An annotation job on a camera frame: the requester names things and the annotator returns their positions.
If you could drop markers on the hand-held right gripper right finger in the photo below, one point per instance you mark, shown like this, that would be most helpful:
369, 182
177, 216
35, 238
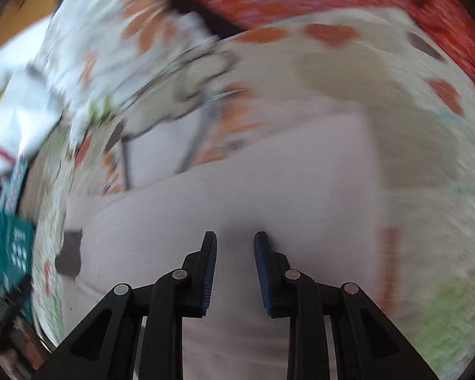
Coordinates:
260, 269

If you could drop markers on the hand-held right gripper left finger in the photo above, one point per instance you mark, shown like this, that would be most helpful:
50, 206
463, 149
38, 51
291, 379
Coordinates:
211, 269

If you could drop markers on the light pink small garment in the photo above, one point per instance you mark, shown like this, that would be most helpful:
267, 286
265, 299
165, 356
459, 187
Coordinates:
237, 190

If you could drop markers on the white plastic bag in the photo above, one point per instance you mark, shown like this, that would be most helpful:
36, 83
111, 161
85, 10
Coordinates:
23, 114

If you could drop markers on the floral printed bedsheet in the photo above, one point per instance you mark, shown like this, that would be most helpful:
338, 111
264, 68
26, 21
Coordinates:
419, 158

